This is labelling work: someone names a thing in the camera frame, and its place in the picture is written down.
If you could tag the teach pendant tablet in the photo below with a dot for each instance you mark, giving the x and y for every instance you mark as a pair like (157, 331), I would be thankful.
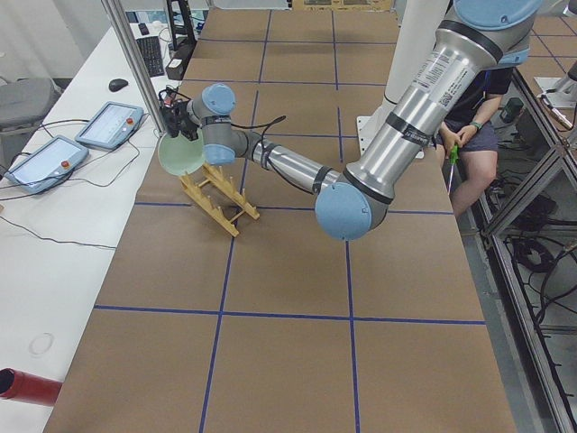
(47, 166)
(111, 126)

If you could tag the wooden dish rack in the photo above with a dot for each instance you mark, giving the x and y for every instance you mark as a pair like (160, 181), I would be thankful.
(217, 195)

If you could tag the red cylinder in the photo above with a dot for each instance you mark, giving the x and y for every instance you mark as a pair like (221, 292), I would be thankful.
(28, 388)

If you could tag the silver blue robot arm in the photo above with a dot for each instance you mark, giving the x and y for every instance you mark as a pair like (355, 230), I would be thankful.
(474, 44)

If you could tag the black computer mouse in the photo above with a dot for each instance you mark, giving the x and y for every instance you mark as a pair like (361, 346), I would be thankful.
(117, 84)

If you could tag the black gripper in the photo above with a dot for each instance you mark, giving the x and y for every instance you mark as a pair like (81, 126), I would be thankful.
(182, 115)

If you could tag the black keyboard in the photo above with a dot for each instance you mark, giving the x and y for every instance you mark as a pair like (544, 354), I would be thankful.
(150, 50)

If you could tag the near teach pendant tablet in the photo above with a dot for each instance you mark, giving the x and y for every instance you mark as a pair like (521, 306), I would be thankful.
(47, 166)

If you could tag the green handled tool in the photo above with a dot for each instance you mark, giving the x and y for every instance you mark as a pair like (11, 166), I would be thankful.
(453, 158)

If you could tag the black device box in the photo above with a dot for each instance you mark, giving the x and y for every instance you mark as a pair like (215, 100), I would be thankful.
(178, 63)

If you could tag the grey aluminium frame post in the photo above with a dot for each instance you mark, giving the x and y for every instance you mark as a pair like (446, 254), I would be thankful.
(117, 17)

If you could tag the pale green ceramic plate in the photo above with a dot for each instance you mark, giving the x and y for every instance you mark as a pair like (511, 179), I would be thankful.
(180, 156)

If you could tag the far teach pendant tablet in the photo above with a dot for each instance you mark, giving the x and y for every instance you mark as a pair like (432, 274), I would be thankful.
(111, 126)

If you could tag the clear tape roll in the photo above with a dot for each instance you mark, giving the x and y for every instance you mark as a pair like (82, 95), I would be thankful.
(41, 344)

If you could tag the seated person in shorts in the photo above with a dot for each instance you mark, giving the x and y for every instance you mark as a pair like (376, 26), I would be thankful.
(468, 126)

